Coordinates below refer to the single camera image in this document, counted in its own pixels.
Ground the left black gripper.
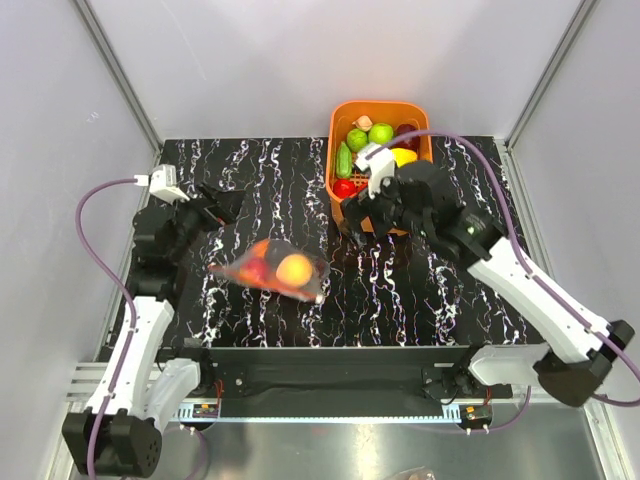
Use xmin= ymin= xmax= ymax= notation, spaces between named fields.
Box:
xmin=161 ymin=181 xmax=246 ymax=262

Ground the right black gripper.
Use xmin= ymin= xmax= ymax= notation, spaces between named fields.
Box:
xmin=338 ymin=170 xmax=431 ymax=249

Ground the peach front fruit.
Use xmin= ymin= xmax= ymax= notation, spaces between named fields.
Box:
xmin=242 ymin=257 xmax=270 ymax=283

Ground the peach fruit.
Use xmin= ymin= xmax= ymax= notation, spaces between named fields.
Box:
xmin=276 ymin=254 xmax=314 ymax=288
xmin=242 ymin=257 xmax=270 ymax=283

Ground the clear orange zip bag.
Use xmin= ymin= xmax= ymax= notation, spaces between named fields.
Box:
xmin=208 ymin=239 xmax=330 ymax=304

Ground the peach top fruit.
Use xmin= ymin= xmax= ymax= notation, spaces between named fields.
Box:
xmin=276 ymin=254 xmax=314 ymax=288

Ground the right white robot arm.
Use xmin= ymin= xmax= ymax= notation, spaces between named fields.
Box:
xmin=340 ymin=159 xmax=635 ymax=407

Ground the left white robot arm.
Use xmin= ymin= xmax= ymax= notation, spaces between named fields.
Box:
xmin=62 ymin=184 xmax=245 ymax=479

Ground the yellow bell pepper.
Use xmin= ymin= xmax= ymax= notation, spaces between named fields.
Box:
xmin=391 ymin=148 xmax=418 ymax=168

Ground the dark red pomegranate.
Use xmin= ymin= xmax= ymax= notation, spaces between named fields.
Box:
xmin=395 ymin=124 xmax=420 ymax=149

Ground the green apple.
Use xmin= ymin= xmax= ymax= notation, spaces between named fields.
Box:
xmin=368 ymin=123 xmax=394 ymax=145

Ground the green cucumber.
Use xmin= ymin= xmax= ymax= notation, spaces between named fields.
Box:
xmin=335 ymin=142 xmax=353 ymax=179

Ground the beige garlic bulb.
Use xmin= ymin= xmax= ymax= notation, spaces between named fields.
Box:
xmin=353 ymin=115 xmax=373 ymax=132

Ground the orange plastic basket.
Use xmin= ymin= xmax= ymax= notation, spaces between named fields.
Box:
xmin=325 ymin=100 xmax=429 ymax=231

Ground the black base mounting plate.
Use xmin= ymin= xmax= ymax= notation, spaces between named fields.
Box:
xmin=157 ymin=344 xmax=514 ymax=401

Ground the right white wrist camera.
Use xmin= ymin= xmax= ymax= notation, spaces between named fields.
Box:
xmin=354 ymin=143 xmax=396 ymax=199

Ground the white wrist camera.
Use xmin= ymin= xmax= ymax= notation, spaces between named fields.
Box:
xmin=134 ymin=164 xmax=190 ymax=204
xmin=354 ymin=143 xmax=396 ymax=199

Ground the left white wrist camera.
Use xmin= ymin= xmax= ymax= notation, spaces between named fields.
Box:
xmin=134 ymin=164 xmax=190 ymax=204

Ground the grey slotted cable duct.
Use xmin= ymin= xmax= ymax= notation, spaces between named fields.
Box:
xmin=171 ymin=400 xmax=465 ymax=424

